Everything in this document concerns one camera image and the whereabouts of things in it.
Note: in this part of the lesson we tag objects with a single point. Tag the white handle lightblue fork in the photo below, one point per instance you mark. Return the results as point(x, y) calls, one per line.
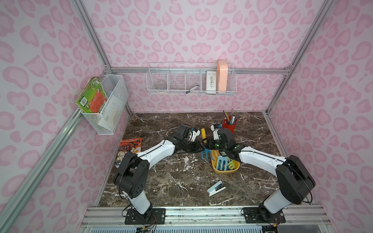
point(222, 162)

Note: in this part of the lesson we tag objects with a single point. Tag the grey round object on shelf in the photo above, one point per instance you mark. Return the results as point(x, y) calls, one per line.
point(161, 85)

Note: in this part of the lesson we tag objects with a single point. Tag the red pencil cup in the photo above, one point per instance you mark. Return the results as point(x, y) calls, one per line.
point(227, 125)

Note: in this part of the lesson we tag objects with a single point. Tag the yellow storage box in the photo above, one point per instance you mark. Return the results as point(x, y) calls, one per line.
point(216, 153)

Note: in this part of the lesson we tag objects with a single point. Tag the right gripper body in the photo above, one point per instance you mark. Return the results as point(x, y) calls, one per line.
point(212, 144)

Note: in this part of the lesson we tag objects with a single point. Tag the red comic book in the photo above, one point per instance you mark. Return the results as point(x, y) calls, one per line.
point(128, 145)

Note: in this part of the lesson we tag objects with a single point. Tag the white patterned card box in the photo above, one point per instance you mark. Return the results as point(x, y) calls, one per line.
point(211, 82)

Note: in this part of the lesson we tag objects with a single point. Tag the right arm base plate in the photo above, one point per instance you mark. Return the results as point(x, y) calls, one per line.
point(260, 215)

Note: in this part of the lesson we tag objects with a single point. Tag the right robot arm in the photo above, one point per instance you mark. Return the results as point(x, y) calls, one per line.
point(294, 180)

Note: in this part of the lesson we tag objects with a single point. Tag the pencils in cup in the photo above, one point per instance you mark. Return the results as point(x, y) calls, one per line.
point(232, 116)

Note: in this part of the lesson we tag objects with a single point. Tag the green red book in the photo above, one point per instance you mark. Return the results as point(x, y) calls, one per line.
point(93, 98)

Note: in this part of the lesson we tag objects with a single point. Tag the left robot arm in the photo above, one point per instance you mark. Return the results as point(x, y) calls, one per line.
point(132, 174)

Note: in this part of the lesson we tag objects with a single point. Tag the pink box on shelf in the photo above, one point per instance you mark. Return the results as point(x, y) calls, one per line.
point(222, 70)

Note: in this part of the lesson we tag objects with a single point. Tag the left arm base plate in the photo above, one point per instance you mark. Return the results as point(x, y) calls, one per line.
point(133, 217)

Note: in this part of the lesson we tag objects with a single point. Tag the yellow handle teal fork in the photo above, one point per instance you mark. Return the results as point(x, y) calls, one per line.
point(206, 154)

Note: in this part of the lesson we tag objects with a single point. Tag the white blue stapler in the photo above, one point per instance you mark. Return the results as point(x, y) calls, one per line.
point(216, 188)

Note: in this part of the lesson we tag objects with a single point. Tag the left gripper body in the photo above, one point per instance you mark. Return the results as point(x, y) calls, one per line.
point(195, 145)

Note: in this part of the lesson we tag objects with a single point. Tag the white wire wall shelf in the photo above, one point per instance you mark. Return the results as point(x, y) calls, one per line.
point(182, 76)

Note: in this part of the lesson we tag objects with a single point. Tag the white mesh side basket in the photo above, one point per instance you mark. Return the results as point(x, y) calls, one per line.
point(106, 122)

